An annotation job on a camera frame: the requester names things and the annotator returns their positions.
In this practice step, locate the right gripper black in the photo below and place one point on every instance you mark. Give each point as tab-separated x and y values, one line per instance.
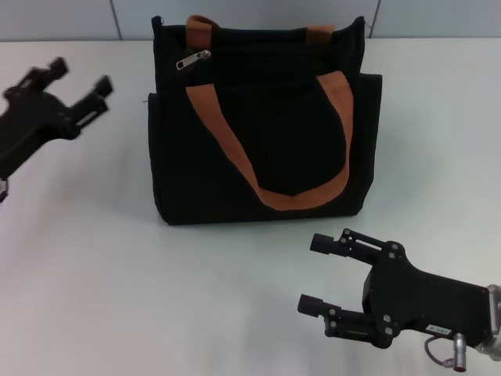
422	297

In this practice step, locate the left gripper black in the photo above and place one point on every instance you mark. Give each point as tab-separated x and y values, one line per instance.
27	121

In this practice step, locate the silver metal zipper pull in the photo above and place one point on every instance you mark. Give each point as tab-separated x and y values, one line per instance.
192	60

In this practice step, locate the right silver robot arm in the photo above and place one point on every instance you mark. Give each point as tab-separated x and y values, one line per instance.
491	333

